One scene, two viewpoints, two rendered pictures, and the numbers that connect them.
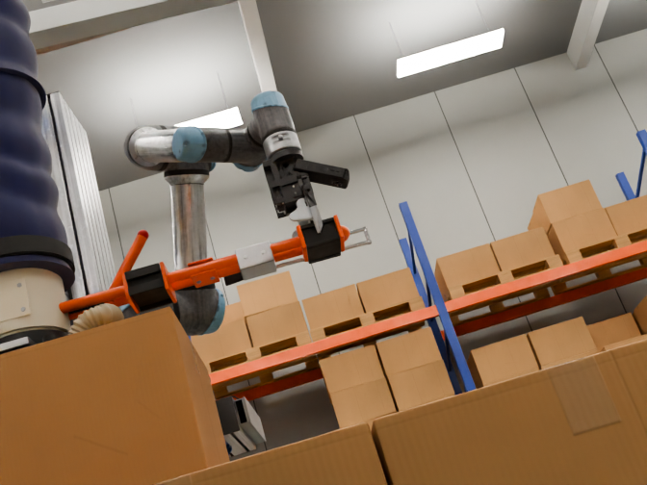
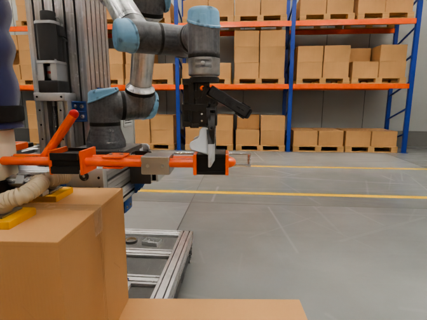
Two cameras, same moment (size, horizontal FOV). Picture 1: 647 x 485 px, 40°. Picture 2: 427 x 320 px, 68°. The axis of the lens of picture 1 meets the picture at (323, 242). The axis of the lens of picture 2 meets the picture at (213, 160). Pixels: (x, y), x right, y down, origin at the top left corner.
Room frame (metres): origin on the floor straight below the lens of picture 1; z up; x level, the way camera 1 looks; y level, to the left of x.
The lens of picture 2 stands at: (0.85, -0.10, 1.22)
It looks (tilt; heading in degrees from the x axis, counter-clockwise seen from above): 11 degrees down; 7
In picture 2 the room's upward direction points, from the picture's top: straight up
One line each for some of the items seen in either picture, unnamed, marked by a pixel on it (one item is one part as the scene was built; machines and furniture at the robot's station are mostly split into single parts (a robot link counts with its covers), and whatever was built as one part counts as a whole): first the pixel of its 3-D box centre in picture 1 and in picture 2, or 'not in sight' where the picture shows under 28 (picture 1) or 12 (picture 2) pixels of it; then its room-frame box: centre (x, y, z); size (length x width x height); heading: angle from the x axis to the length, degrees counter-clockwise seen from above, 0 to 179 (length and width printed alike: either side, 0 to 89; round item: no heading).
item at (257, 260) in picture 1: (256, 261); (157, 163); (1.60, 0.14, 1.07); 0.07 x 0.07 x 0.04; 5
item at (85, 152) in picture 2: (149, 288); (73, 160); (1.58, 0.35, 1.07); 0.10 x 0.08 x 0.06; 5
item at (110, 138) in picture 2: not in sight; (105, 134); (2.04, 0.48, 1.09); 0.15 x 0.15 x 0.10
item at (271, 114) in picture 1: (272, 119); (203, 33); (1.62, 0.02, 1.37); 0.09 x 0.08 x 0.11; 35
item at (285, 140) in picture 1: (282, 149); (204, 68); (1.61, 0.02, 1.29); 0.08 x 0.08 x 0.05
